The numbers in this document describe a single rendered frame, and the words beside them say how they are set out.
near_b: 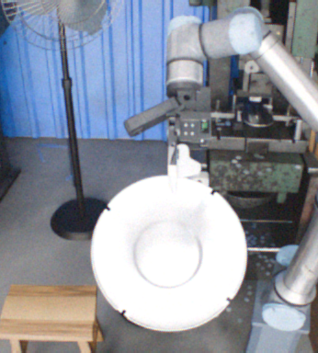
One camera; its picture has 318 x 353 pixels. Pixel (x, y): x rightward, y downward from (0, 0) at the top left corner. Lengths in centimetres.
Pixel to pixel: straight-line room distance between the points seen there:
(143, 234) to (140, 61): 224
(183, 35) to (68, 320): 103
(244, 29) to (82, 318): 108
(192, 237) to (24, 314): 91
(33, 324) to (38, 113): 208
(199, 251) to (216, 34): 41
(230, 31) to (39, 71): 245
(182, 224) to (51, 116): 257
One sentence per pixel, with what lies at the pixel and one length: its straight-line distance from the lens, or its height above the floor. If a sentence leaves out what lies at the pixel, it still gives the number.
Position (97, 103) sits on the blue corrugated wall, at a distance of 309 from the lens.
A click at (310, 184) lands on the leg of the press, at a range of 172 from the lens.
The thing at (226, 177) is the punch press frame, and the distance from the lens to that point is 171.
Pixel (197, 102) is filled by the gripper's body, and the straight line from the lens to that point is 79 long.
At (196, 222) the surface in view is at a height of 101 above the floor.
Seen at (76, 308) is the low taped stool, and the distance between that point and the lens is 150.
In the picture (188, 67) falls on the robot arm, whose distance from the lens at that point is 79.
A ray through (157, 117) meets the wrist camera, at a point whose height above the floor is 116.
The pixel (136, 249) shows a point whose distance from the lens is 76.
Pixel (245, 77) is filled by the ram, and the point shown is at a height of 95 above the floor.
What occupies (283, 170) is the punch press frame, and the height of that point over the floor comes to 61.
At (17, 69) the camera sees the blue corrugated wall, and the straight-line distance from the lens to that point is 319.
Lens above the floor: 148
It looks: 33 degrees down
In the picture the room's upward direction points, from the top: straight up
